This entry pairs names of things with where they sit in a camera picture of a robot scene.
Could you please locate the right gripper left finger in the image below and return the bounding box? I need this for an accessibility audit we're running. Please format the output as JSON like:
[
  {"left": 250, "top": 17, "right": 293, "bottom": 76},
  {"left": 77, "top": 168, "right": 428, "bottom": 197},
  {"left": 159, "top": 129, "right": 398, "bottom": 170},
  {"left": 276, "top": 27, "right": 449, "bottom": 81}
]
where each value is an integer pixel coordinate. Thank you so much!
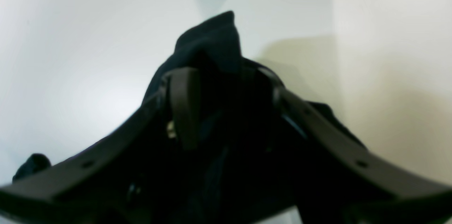
[{"left": 1, "top": 67, "right": 201, "bottom": 224}]

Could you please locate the black T-shirt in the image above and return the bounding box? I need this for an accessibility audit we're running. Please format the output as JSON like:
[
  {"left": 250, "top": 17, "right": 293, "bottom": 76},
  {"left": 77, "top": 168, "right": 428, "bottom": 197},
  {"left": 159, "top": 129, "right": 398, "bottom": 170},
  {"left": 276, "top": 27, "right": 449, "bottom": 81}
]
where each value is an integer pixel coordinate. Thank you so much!
[{"left": 12, "top": 11, "right": 365, "bottom": 224}]

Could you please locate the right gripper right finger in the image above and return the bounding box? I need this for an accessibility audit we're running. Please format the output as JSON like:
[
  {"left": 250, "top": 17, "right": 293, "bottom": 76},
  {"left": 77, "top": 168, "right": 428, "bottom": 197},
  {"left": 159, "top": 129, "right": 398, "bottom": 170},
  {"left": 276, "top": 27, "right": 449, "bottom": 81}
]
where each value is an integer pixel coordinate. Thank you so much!
[{"left": 258, "top": 68, "right": 451, "bottom": 224}]

